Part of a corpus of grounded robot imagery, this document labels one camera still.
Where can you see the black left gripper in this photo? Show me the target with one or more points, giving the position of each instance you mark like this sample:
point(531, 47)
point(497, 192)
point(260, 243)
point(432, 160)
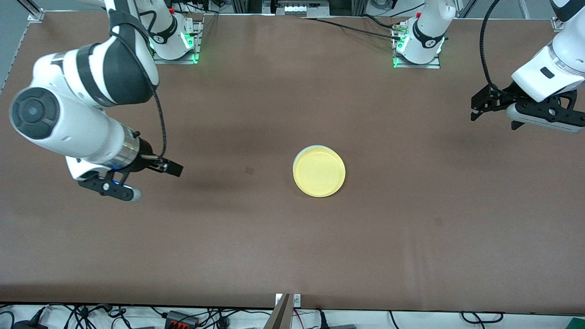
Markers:
point(503, 97)

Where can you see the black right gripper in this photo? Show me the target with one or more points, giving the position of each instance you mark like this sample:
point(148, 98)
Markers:
point(145, 152)

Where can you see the pale green plate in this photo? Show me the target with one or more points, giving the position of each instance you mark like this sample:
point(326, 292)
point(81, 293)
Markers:
point(297, 156)

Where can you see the yellow plate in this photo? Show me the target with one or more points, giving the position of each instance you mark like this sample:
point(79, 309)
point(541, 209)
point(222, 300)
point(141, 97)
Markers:
point(319, 173)

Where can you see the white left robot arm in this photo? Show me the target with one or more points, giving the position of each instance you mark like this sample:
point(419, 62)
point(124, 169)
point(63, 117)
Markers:
point(548, 73)

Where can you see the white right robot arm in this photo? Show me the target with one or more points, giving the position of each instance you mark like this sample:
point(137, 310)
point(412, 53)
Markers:
point(68, 123)

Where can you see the black orange power strip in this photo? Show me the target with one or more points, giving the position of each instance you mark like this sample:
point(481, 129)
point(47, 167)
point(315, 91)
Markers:
point(181, 318)

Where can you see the grey socket strip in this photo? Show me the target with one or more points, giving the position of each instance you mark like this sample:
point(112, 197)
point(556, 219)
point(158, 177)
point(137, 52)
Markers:
point(299, 8)

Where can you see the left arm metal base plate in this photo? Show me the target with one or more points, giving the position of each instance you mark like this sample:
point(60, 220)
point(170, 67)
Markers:
point(434, 65)

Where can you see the aluminium frame profile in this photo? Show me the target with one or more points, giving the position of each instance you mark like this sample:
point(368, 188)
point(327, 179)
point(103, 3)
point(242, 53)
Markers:
point(558, 23)
point(34, 13)
point(247, 5)

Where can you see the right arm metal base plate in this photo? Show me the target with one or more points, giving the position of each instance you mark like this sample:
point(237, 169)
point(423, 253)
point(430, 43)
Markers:
point(194, 45)

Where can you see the small white bracket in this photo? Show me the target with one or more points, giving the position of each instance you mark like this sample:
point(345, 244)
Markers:
point(278, 299)
point(297, 299)

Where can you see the brown wooden post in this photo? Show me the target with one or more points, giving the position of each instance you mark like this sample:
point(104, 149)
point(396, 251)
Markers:
point(279, 315)

